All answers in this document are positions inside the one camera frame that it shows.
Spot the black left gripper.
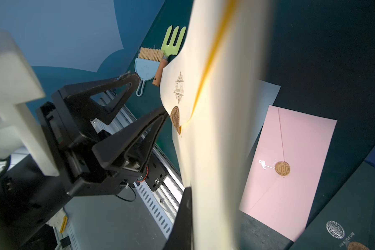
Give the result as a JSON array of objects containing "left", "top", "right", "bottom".
[{"left": 35, "top": 73, "right": 169, "bottom": 198}]

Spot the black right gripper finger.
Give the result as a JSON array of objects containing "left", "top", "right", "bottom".
[{"left": 163, "top": 187, "right": 193, "bottom": 250}]

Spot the cream yellow envelope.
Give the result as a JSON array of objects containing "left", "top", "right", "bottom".
[{"left": 160, "top": 1, "right": 272, "bottom": 250}]

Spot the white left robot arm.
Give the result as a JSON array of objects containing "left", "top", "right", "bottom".
[{"left": 0, "top": 73, "right": 168, "bottom": 248}]

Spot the pink envelope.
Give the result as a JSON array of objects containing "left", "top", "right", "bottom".
[{"left": 240, "top": 106, "right": 336, "bottom": 241}]

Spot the light teal envelope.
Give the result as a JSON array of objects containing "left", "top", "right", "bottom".
[{"left": 249, "top": 80, "right": 281, "bottom": 152}]

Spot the dark green envelope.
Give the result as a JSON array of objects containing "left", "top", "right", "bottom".
[{"left": 291, "top": 162, "right": 375, "bottom": 250}]

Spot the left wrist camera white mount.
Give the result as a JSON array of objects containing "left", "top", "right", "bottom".
[{"left": 0, "top": 30, "right": 59, "bottom": 177}]

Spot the green garden fork wooden handle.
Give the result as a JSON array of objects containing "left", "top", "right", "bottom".
[{"left": 153, "top": 26, "right": 186, "bottom": 86}]

